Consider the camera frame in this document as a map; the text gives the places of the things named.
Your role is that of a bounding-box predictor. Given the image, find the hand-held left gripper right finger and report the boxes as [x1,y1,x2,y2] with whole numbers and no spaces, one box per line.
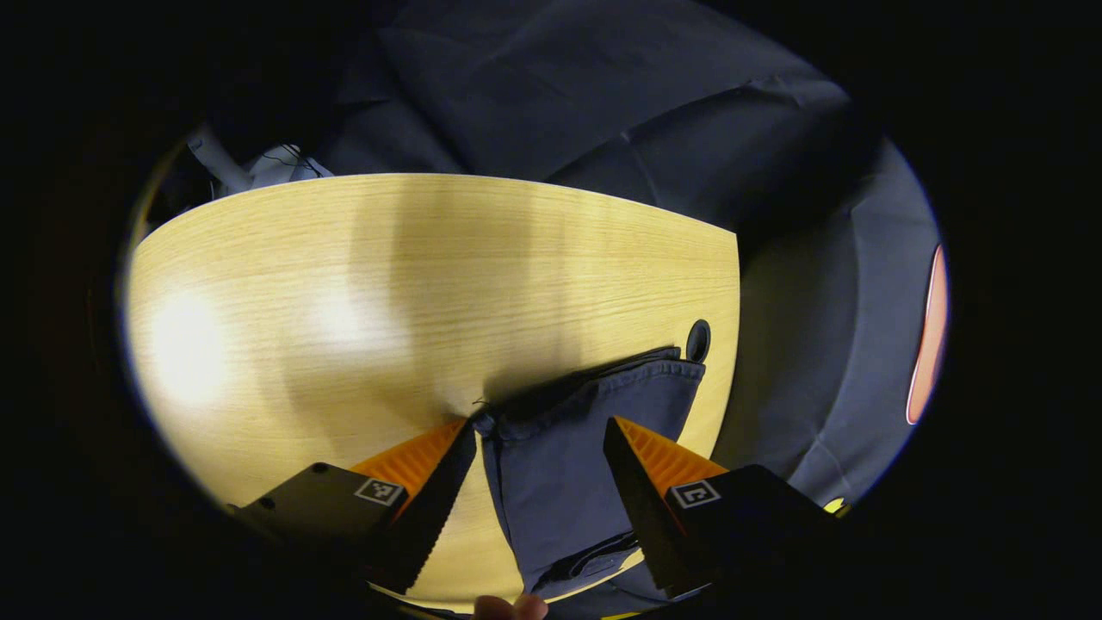
[603,417,849,599]

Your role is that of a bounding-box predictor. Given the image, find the grey pipe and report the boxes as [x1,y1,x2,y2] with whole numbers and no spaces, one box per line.
[185,129,252,197]

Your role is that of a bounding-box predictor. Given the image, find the white equipment with cables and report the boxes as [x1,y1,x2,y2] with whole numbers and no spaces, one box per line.
[241,145,335,192]

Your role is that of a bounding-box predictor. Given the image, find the black backdrop cloth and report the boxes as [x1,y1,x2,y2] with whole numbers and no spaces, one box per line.
[207,0,950,518]

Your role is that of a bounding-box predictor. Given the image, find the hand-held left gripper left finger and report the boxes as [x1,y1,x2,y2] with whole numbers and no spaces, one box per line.
[228,418,479,595]

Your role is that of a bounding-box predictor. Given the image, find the dark jeans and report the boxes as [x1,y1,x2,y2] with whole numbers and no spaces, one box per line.
[472,346,709,597]

